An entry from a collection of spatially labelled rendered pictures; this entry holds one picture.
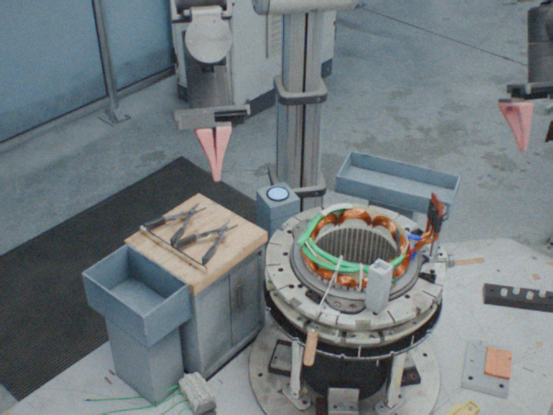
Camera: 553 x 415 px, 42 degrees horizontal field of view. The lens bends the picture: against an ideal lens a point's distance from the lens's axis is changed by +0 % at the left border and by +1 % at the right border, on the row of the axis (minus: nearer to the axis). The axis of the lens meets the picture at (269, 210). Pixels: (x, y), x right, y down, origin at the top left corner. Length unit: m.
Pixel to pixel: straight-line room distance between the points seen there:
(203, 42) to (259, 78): 2.81
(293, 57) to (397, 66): 2.80
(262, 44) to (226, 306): 2.35
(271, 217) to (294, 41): 0.37
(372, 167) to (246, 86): 2.07
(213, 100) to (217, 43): 0.10
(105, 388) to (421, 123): 2.64
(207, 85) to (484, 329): 0.94
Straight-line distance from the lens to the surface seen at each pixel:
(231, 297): 1.43
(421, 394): 1.50
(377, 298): 1.19
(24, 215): 3.30
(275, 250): 1.31
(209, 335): 1.44
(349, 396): 1.41
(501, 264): 1.84
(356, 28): 4.78
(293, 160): 1.70
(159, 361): 1.41
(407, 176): 1.63
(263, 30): 3.62
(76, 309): 2.79
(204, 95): 0.97
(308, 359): 1.24
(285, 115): 1.63
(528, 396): 1.58
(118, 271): 1.41
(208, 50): 0.90
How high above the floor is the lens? 1.97
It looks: 39 degrees down
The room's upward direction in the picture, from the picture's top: straight up
